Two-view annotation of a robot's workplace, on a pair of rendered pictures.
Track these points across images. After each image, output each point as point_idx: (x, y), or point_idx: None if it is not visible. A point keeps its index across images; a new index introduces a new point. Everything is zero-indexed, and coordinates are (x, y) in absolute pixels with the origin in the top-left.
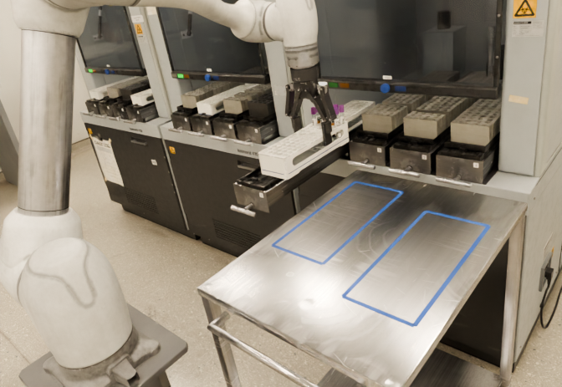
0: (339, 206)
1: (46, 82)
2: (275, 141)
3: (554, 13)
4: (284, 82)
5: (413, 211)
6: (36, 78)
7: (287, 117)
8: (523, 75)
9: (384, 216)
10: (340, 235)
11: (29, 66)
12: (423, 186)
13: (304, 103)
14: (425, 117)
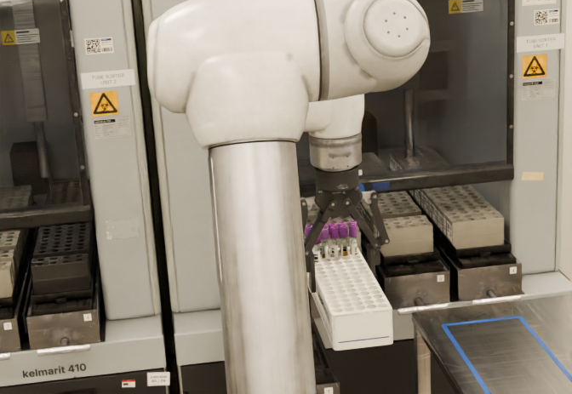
0: (484, 355)
1: (300, 227)
2: (117, 331)
3: (563, 71)
4: (134, 211)
5: (571, 330)
6: (292, 223)
7: (134, 277)
8: (536, 145)
9: (555, 345)
10: (553, 379)
11: (280, 203)
12: (528, 304)
13: (180, 242)
14: (407, 223)
